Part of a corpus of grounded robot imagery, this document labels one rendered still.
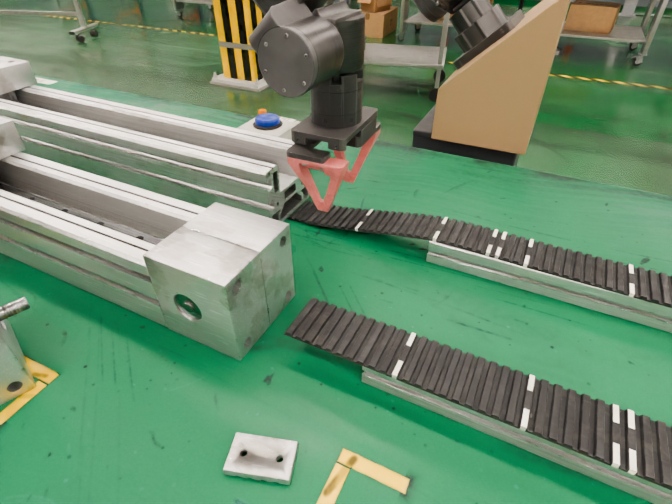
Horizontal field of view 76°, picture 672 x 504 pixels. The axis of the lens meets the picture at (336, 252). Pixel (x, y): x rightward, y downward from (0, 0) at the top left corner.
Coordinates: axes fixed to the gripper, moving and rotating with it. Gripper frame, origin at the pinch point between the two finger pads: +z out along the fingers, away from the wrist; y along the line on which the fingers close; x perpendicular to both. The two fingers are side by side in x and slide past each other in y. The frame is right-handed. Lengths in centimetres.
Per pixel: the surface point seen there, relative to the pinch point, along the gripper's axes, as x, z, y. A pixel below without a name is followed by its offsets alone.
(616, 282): 32.1, 2.4, 1.6
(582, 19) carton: 40, 50, -471
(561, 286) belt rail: 27.4, 3.7, 2.8
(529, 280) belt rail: 24.3, 4.6, 2.0
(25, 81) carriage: -64, -4, -6
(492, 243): 19.6, 2.1, 0.4
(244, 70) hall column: -200, 70, -257
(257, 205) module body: -9.7, 2.7, 3.7
